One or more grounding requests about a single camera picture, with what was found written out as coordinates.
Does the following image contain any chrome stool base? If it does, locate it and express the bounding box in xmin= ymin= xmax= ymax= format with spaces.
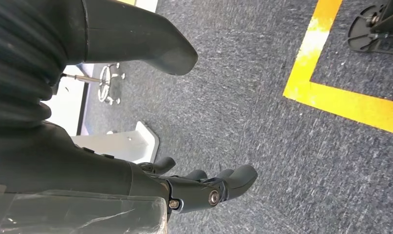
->
xmin=60 ymin=63 xmax=126 ymax=106

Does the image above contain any yellow floor tape square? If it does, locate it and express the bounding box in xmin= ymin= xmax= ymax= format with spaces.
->
xmin=282 ymin=0 xmax=393 ymax=137

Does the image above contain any clear plastic cover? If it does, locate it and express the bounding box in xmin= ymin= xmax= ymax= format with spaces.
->
xmin=0 ymin=190 xmax=168 ymax=234

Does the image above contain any pale grey floor kiosk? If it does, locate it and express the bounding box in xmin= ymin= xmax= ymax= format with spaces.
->
xmin=70 ymin=121 xmax=160 ymax=164

